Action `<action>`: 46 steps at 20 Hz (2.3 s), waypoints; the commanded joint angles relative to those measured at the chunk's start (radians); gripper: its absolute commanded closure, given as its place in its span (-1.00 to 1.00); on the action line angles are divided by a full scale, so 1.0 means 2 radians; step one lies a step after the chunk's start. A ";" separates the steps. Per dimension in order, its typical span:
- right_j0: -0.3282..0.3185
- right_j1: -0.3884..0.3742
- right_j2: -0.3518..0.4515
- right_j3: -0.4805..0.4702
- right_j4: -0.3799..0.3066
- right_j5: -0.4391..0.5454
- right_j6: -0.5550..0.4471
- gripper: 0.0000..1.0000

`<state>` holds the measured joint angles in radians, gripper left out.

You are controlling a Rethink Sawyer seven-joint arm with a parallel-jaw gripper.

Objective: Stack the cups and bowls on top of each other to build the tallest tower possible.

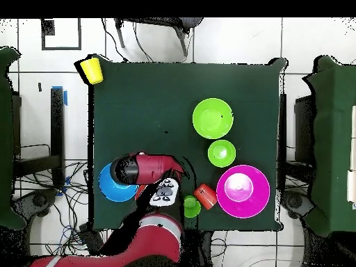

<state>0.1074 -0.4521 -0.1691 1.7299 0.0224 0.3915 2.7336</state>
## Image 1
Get yellow cup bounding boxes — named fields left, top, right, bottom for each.
left=79, top=57, right=104, bottom=86

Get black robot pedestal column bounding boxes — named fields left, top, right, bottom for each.
left=180, top=229, right=215, bottom=267

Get large light blue bowl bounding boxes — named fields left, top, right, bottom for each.
left=98, top=162, right=140, bottom=202

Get green cup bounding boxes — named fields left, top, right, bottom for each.
left=183, top=195, right=202, bottom=218

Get black power strip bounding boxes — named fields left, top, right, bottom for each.
left=79, top=222, right=104, bottom=254

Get green cloth side table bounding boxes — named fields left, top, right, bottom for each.
left=0, top=46, right=27, bottom=230
left=302, top=54, right=356, bottom=237

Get orange cup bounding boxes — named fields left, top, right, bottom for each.
left=193, top=183, right=218, bottom=210

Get dark green table cloth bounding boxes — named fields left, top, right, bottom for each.
left=88, top=54, right=287, bottom=232

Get black mesh chair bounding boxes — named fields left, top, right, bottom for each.
left=114, top=17, right=204, bottom=58

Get large green bowl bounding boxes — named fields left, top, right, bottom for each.
left=192, top=97, right=234, bottom=140

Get black chair base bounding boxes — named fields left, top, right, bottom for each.
left=12, top=188, right=59, bottom=223

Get small green bowl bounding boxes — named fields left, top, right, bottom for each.
left=207, top=139, right=237, bottom=168

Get bundle of floor cables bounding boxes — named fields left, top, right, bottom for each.
left=13, top=159, right=92, bottom=257

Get black metal frame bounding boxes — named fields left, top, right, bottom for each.
left=12, top=87, right=66, bottom=187

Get large pink bowl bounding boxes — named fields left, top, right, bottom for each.
left=216, top=164, right=271, bottom=219

